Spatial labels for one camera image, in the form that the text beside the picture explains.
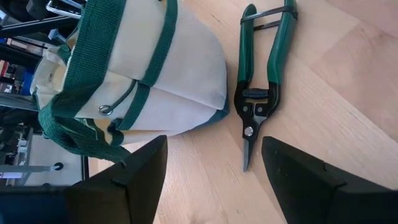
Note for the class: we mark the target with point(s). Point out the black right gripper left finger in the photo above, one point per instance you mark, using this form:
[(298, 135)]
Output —
[(133, 186)]

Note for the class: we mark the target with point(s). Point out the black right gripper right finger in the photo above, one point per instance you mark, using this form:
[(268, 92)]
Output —
[(304, 186)]

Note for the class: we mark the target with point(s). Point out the cream green canvas gardening bag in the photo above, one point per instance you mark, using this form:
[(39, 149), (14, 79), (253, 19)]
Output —
[(174, 71)]

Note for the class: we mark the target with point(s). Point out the grey caster table leg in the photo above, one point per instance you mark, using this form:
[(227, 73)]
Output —
[(31, 168)]

